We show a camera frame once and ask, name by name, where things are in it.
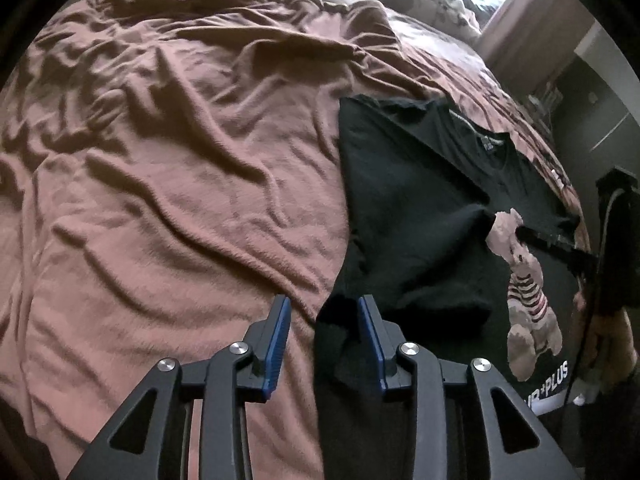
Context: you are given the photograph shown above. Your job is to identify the black bear print t-shirt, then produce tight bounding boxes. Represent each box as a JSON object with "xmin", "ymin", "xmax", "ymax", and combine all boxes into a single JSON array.
[{"xmin": 314, "ymin": 95, "xmax": 596, "ymax": 480}]

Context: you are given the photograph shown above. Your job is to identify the brown blanket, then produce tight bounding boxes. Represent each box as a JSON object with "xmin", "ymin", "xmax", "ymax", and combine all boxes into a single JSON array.
[{"xmin": 0, "ymin": 0, "xmax": 593, "ymax": 480}]

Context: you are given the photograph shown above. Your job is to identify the white plush toy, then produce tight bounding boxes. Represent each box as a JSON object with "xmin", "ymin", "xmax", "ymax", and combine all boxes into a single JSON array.
[{"xmin": 435, "ymin": 0, "xmax": 482, "ymax": 36}]

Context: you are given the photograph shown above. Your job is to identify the person's right forearm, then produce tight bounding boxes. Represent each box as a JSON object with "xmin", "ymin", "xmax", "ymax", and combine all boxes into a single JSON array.
[{"xmin": 595, "ymin": 310, "xmax": 638, "ymax": 386}]

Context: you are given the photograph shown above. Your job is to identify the black cable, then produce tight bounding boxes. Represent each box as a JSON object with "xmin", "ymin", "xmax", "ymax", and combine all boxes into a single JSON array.
[{"xmin": 562, "ymin": 280, "xmax": 601, "ymax": 413}]

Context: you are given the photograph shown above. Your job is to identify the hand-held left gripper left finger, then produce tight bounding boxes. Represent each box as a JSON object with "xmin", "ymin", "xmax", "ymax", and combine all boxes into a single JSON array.
[{"xmin": 65, "ymin": 294, "xmax": 293, "ymax": 480}]

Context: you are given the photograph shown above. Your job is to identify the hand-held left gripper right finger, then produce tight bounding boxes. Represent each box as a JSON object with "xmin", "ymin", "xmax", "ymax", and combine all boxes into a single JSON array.
[{"xmin": 358, "ymin": 294, "xmax": 585, "ymax": 480}]

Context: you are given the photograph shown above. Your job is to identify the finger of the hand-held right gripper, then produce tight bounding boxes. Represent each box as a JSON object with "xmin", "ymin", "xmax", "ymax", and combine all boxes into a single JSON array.
[{"xmin": 516, "ymin": 224, "xmax": 599, "ymax": 274}]

